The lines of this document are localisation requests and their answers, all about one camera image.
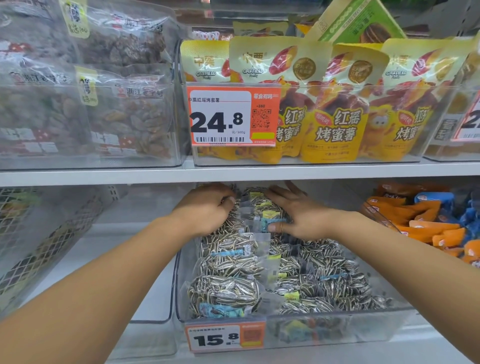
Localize orange white price tag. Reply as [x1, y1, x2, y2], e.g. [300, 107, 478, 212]
[186, 83, 282, 148]
[184, 320, 267, 353]
[451, 91, 480, 143]

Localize sunflower seed packets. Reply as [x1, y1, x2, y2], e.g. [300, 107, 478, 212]
[187, 183, 393, 338]

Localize person's left forearm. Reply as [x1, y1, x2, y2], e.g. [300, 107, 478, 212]
[0, 215, 196, 364]

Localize white store shelf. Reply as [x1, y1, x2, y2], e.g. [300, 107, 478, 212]
[0, 0, 480, 364]

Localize person's right hand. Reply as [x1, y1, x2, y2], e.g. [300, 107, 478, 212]
[264, 181, 350, 242]

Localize stack of yellow snack bags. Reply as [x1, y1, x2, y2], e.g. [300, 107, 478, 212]
[180, 20, 475, 165]

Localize person's left hand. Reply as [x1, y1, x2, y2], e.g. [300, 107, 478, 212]
[170, 182, 238, 238]

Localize clear bin of nut bags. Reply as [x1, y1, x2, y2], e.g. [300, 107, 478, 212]
[0, 0, 177, 160]

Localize person's right forearm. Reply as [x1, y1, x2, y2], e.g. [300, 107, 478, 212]
[333, 211, 480, 361]

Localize green beige snack bag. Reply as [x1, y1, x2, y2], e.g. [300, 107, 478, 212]
[305, 0, 408, 44]

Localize empty clear plastic bin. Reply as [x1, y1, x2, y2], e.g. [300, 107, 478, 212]
[0, 183, 196, 359]

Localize bin of yellow snacks 2.5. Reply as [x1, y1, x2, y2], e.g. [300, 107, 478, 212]
[423, 33, 480, 162]

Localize orange and blue snack packets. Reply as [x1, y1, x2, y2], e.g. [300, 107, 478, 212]
[358, 179, 480, 271]

